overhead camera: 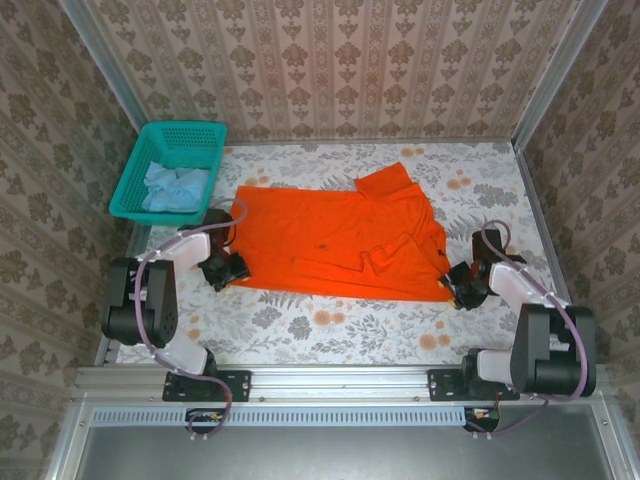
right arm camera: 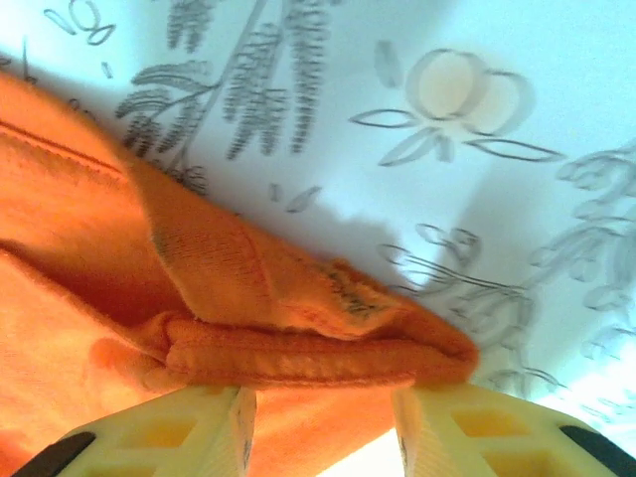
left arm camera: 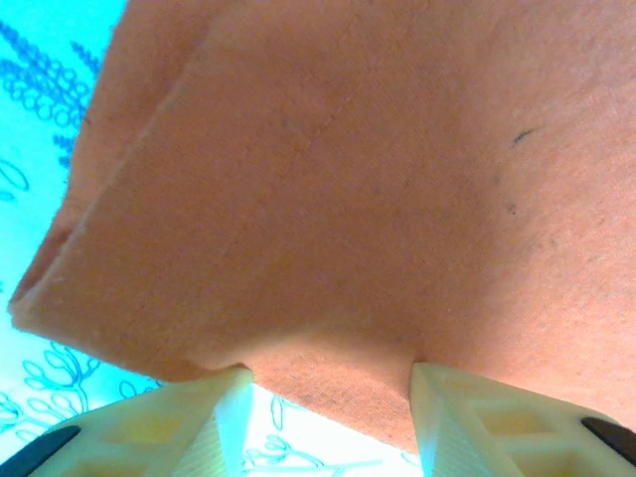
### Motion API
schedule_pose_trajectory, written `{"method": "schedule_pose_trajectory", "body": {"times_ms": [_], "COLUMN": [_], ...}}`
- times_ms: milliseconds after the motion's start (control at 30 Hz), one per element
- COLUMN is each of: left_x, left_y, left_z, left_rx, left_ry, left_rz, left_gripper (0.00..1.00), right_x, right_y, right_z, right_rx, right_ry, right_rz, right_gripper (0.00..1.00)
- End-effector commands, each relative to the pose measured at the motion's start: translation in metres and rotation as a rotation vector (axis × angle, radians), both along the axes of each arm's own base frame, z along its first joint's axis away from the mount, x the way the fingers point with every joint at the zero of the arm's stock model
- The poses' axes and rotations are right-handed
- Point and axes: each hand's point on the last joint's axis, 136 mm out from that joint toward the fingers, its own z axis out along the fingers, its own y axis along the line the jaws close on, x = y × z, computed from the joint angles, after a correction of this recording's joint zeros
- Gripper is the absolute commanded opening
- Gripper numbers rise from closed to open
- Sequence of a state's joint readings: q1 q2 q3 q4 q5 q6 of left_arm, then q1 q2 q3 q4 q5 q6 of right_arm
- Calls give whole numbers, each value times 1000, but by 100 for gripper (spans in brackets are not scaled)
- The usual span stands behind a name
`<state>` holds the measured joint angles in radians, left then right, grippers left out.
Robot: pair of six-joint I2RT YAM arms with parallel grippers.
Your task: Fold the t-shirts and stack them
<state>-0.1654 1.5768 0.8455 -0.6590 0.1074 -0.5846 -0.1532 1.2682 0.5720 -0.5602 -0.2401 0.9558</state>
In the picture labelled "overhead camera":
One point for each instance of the orange t-shirt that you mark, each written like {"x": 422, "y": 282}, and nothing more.
{"x": 325, "y": 235}

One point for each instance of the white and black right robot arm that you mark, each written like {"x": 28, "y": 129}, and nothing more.
{"x": 545, "y": 345}

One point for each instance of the light blue t-shirt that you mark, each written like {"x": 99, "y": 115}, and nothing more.
{"x": 175, "y": 190}

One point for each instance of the floral patterned tablecloth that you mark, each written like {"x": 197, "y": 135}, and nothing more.
{"x": 350, "y": 330}

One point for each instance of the teal plastic basket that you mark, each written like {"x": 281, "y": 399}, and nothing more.
{"x": 175, "y": 140}

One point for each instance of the grey metal panel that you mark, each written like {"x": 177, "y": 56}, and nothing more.
{"x": 340, "y": 455}

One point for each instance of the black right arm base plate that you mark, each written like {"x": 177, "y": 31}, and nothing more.
{"x": 440, "y": 385}

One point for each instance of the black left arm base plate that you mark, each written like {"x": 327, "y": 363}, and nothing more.
{"x": 240, "y": 385}

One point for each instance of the aluminium mounting rail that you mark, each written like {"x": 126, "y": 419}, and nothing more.
{"x": 340, "y": 382}

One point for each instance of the aluminium frame post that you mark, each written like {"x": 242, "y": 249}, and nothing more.
{"x": 98, "y": 55}
{"x": 566, "y": 55}

